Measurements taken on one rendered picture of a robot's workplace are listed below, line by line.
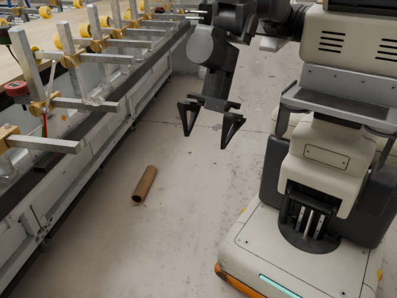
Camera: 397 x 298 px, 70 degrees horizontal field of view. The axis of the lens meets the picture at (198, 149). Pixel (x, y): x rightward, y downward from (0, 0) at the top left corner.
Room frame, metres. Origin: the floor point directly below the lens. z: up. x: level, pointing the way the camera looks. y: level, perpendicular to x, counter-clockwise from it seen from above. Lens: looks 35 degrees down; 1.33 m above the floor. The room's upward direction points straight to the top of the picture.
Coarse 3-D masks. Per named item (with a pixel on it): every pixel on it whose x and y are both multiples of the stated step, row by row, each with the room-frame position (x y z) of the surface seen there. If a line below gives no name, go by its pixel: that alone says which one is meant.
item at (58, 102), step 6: (24, 96) 1.03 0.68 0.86; (30, 96) 1.03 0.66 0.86; (18, 102) 1.02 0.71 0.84; (24, 102) 1.02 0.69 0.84; (54, 102) 1.00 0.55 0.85; (60, 102) 0.99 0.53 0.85; (66, 102) 0.99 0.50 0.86; (72, 102) 0.98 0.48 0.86; (78, 102) 0.98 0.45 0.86; (108, 102) 0.98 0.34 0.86; (114, 102) 0.98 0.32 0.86; (72, 108) 0.98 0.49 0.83; (78, 108) 0.98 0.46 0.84; (84, 108) 0.97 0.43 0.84; (90, 108) 0.97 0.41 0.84; (96, 108) 0.96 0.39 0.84; (102, 108) 0.96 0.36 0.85; (108, 108) 0.95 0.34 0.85; (114, 108) 0.95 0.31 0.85; (120, 108) 0.97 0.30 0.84
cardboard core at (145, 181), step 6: (150, 168) 1.56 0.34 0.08; (156, 168) 1.58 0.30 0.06; (144, 174) 1.49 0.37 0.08; (150, 174) 1.49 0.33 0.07; (144, 180) 1.42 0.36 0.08; (150, 180) 1.45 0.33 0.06; (138, 186) 1.37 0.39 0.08; (144, 186) 1.37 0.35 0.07; (138, 192) 1.31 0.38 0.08; (144, 192) 1.33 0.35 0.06; (132, 198) 1.30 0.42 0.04; (138, 198) 1.33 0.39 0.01
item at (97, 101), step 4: (100, 96) 1.00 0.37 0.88; (84, 100) 0.98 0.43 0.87; (88, 100) 0.98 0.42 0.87; (92, 100) 0.98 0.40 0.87; (96, 100) 0.96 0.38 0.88; (100, 100) 0.99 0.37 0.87; (104, 100) 0.99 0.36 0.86; (84, 104) 0.96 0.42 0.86; (88, 104) 0.95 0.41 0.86; (92, 104) 0.95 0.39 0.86; (96, 104) 0.95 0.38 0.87; (100, 104) 0.96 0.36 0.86
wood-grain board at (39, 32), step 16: (128, 0) 3.42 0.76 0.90; (160, 0) 3.42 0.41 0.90; (64, 16) 2.49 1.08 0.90; (80, 16) 2.49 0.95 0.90; (32, 32) 1.94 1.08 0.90; (48, 32) 1.94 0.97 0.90; (0, 48) 1.56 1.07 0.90; (48, 48) 1.56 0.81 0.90; (0, 64) 1.29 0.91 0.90; (16, 64) 1.29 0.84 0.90; (48, 64) 1.34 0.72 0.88; (0, 80) 1.10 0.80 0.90; (16, 80) 1.13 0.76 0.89
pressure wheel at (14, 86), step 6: (6, 84) 1.04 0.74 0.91; (12, 84) 1.05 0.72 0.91; (18, 84) 1.05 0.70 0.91; (24, 84) 1.04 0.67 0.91; (6, 90) 1.01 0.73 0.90; (12, 90) 1.00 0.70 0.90; (18, 90) 1.01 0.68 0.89; (24, 90) 1.02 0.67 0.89; (12, 96) 1.00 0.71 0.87; (18, 96) 1.03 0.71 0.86; (24, 108) 1.04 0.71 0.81
